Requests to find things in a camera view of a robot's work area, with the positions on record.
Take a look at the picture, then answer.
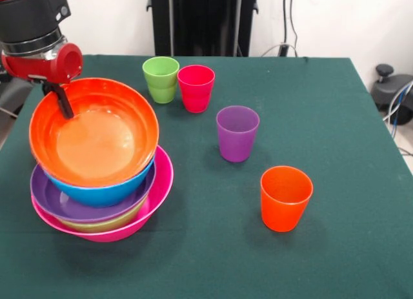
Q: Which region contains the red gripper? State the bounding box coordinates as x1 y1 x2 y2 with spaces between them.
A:
1 43 84 120

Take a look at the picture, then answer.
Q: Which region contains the orange bowl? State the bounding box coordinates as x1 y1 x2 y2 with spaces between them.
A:
28 77 160 188

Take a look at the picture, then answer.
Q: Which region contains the purple bowl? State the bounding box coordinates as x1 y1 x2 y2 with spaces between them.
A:
30 163 158 224

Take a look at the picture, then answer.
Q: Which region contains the blue bowl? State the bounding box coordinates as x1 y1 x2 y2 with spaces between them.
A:
45 155 156 209

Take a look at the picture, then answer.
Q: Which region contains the pink bowl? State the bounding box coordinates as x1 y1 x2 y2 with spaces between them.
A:
31 145 175 243

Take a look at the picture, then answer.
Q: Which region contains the green bowl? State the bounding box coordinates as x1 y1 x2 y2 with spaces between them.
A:
59 198 149 234

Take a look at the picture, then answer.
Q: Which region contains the purple cup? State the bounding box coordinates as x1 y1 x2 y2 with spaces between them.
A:
216 105 261 163

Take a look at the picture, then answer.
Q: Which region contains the black equipment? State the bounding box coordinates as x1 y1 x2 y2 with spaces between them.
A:
0 69 35 119

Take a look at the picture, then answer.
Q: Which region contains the green cup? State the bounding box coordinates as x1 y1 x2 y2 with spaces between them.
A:
142 56 180 88
147 82 178 104

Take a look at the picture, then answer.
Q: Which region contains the red cup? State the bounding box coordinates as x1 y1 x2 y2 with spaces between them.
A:
177 65 216 114

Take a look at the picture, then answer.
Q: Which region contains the orange cup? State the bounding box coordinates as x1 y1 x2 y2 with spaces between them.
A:
259 165 314 233

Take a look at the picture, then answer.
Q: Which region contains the dark green tablecloth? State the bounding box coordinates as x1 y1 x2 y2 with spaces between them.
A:
0 54 413 299

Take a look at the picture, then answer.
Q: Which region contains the grey cable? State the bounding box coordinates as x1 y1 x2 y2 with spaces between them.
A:
383 81 413 122

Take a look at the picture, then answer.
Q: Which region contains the blue cable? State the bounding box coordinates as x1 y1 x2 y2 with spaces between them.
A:
390 81 409 129

